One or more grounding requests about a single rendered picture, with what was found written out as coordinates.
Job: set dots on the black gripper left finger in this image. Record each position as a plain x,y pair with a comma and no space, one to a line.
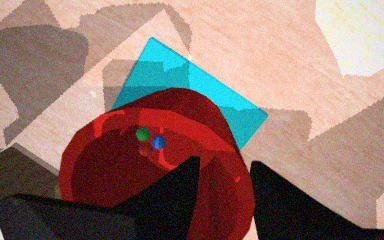
163,211

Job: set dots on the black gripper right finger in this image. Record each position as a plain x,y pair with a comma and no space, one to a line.
284,212

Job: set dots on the green marble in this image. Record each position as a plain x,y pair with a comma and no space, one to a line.
142,133

